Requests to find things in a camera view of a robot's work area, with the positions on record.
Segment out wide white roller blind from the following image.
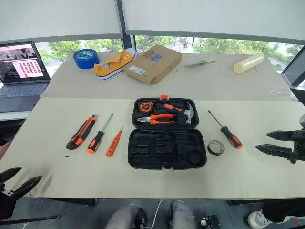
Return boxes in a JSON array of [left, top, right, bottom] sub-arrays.
[[121, 0, 305, 45]]

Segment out black electrical tape roll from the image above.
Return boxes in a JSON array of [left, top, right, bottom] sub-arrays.
[[207, 140, 225, 157]]

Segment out orange voltage tester pen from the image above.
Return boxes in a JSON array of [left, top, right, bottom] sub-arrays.
[[106, 126, 124, 157]]

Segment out black orange screwdriver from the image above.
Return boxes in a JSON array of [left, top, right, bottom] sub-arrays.
[[207, 110, 244, 150], [87, 113, 114, 154]]

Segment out dark monitor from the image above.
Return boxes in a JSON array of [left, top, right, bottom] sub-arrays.
[[281, 45, 305, 87]]

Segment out yellow canvas sneaker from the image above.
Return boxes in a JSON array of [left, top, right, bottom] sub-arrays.
[[93, 48, 138, 81]]

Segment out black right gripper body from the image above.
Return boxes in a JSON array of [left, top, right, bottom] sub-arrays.
[[290, 128, 305, 165]]

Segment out dark window frame post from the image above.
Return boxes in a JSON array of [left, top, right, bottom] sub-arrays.
[[115, 0, 137, 51]]

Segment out claw hammer black orange handle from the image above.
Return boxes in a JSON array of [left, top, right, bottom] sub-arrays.
[[156, 101, 199, 125]]

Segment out black plastic tool case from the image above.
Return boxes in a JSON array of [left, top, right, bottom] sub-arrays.
[[127, 94, 207, 170]]

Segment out orange handled pliers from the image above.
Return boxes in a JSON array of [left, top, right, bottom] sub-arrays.
[[136, 114, 178, 126]]

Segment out grey rounded shape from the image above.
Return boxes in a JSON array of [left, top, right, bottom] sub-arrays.
[[170, 200, 196, 229], [104, 204, 143, 229]]

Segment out blue tape roll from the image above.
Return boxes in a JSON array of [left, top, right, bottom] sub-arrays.
[[72, 49, 100, 70]]

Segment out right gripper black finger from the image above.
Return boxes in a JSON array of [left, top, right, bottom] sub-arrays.
[[255, 144, 293, 160], [266, 130, 297, 141]]

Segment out brown cardboard box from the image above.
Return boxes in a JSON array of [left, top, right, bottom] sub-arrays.
[[124, 44, 183, 85]]

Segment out orange black tape measure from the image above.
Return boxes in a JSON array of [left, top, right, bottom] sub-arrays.
[[139, 101, 155, 113]]

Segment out white thin cable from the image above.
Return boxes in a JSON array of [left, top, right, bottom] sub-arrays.
[[152, 199, 165, 229]]

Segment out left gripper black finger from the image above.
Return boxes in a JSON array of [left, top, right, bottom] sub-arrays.
[[0, 167, 22, 183], [11, 176, 42, 198]]

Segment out white sneaker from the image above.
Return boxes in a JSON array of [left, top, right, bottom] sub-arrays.
[[247, 209, 272, 228]]

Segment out black table leg bar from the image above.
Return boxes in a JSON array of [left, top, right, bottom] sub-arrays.
[[42, 198, 99, 207], [227, 199, 265, 207]]

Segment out black orange utility knife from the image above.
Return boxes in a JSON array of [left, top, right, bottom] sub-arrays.
[[65, 114, 99, 150]]

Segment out grey open laptop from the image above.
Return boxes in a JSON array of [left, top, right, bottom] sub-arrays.
[[0, 41, 51, 113]]

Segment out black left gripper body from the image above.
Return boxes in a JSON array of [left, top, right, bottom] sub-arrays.
[[0, 182, 17, 220]]

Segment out bystander black trouser leg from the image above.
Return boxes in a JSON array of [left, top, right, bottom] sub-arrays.
[[262, 200, 305, 224]]

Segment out black white floor device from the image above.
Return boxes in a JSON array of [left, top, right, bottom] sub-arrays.
[[200, 214, 221, 229]]

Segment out cream plastic cylinder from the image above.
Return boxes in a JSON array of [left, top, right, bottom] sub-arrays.
[[233, 53, 265, 74]]

